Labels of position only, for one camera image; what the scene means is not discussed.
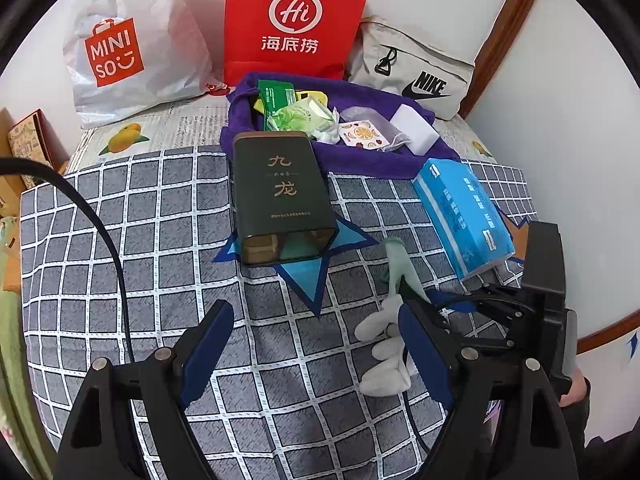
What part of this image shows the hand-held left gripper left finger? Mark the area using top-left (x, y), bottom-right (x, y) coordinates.
top-left (52, 299), bottom-right (236, 480)

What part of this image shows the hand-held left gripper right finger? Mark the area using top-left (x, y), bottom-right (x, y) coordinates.
top-left (397, 300), bottom-right (583, 480)

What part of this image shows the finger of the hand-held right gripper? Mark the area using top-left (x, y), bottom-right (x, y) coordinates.
top-left (446, 312), bottom-right (547, 357)
top-left (427, 282), bottom-right (546, 320)

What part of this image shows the white glove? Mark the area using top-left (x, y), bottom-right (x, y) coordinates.
top-left (354, 294), bottom-right (421, 397)

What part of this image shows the pale translucent glove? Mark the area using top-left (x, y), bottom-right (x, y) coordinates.
top-left (382, 236), bottom-right (432, 306)

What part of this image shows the white sponge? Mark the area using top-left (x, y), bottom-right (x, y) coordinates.
top-left (389, 103), bottom-right (441, 157)

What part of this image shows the purple towel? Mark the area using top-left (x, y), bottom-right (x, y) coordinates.
top-left (220, 72), bottom-right (463, 181)

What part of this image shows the fruit print mesh pouch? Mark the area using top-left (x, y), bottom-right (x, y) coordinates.
top-left (334, 106), bottom-right (403, 153)

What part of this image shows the light green tissue packet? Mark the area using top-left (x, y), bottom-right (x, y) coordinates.
top-left (266, 99), bottom-right (337, 143)

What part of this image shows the green wipes packet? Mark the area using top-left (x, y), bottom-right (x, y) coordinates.
top-left (257, 79), bottom-right (298, 117)

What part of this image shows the yellow mesh pouch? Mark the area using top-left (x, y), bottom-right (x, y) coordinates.
top-left (252, 89), bottom-right (328, 116)

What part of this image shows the person's right forearm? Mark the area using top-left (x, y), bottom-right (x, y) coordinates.
top-left (562, 397), bottom-right (631, 480)

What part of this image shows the person's right hand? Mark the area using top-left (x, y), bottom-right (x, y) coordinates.
top-left (557, 375), bottom-right (593, 408)

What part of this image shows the brown wooden baseboard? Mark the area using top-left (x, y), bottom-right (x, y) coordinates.
top-left (575, 305), bottom-right (640, 356)

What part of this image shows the blue tissue pack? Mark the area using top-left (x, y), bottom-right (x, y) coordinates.
top-left (411, 157), bottom-right (516, 282)

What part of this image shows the grey checked blanket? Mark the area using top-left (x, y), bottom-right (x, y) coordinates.
top-left (19, 142), bottom-right (531, 480)

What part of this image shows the dark green tea tin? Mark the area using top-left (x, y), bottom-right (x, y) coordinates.
top-left (231, 131), bottom-right (340, 267)

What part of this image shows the beige sling bag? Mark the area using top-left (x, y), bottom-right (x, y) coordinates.
top-left (347, 16), bottom-right (476, 121)

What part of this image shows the fruit print bedsheet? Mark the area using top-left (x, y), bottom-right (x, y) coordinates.
top-left (65, 97), bottom-right (496, 176)

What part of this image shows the patterned box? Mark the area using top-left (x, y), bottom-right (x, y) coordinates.
top-left (7, 110), bottom-right (53, 166)

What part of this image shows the white plastic shopping bag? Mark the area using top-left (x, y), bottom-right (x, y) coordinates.
top-left (62, 0), bottom-right (213, 130)

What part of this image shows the black cable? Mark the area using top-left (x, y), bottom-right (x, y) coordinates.
top-left (0, 157), bottom-right (136, 361)
top-left (400, 355), bottom-right (436, 461)

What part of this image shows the brown wooden door frame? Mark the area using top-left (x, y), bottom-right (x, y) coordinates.
top-left (457, 0), bottom-right (547, 122)

